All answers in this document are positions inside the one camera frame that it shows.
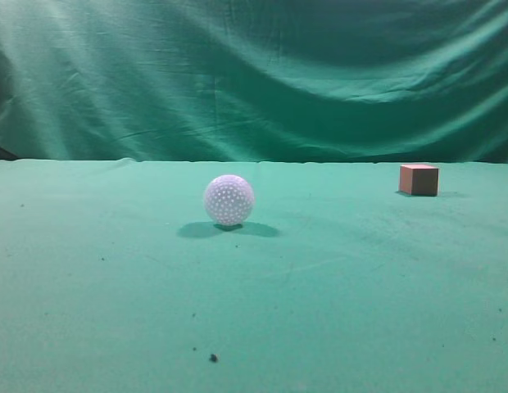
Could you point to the brown wooden cube block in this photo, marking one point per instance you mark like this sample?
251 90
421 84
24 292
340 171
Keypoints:
419 180

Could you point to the white dimpled golf ball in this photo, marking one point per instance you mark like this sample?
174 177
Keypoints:
229 200

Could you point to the green backdrop curtain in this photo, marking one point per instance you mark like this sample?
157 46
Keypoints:
287 81

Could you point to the green table cloth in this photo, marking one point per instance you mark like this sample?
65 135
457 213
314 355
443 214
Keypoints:
113 278

